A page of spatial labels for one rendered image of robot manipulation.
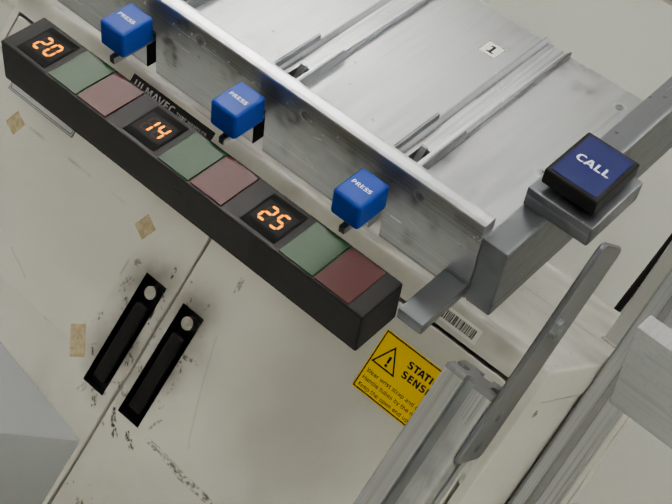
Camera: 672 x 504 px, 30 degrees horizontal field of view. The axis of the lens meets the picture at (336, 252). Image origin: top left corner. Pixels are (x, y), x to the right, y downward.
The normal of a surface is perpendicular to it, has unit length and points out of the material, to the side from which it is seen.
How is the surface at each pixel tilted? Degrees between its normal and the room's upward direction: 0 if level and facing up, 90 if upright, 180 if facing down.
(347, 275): 42
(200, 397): 90
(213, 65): 132
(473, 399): 90
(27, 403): 0
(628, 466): 90
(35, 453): 90
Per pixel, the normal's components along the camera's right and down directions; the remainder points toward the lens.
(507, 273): 0.74, 0.56
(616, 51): -0.41, -0.05
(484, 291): -0.66, 0.52
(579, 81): 0.11, -0.65
